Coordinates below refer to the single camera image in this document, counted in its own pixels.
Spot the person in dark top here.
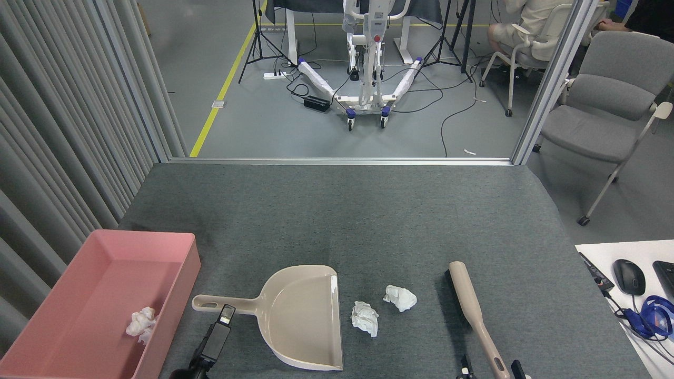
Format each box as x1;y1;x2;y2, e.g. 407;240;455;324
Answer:
595;0;674;43

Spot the blue cable bundle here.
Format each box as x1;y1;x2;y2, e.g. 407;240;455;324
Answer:
624;295;674;340

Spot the thin black desk cable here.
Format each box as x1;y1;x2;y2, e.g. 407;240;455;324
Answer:
603;290;674;365

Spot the black floor cable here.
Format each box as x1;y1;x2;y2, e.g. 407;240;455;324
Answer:
392;68;477;157

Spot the white side table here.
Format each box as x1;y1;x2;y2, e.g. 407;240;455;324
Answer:
575;240;674;379

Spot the black tripod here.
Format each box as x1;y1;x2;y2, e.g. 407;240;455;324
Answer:
238;0;295;85
421;0;477;84

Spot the seated person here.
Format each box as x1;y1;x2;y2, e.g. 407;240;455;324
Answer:
487;0;559;79

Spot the white stand on wheels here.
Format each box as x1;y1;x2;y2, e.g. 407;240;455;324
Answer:
298;0;424;131

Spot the silver post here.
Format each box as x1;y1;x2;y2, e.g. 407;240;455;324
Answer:
511;0;601;166

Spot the silver table edge rail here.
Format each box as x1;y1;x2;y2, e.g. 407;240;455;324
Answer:
167;156;514;167

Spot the pink plastic bin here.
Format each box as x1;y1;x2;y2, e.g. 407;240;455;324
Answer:
0;229;202;379

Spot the grey curtain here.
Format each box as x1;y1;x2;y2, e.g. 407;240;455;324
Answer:
0;0;187;358

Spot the beige hand brush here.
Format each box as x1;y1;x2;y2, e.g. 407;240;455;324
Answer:
445;261;512;379

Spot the black keyboard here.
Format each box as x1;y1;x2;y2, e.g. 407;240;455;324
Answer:
652;261;674;301

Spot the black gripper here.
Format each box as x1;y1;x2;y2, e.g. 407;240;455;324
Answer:
168;304;236;379

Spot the grey padded chair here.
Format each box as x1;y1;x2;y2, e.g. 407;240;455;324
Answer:
532;32;674;227

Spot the white desk with dark cloth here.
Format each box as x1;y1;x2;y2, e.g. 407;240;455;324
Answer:
263;0;445;66

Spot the black flat device box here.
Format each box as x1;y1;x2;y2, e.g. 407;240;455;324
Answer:
578;252;616;294

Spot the beige plastic dustpan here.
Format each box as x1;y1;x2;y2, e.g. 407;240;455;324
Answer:
192;265;344;372

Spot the white paper ball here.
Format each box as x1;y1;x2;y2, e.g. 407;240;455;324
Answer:
383;285;418;313
351;301;380;338
125;307;157;345

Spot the white office chair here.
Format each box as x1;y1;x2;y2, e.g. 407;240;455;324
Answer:
478;3;574;116

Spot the black computer mouse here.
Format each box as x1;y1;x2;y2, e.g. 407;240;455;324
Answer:
612;259;646;296

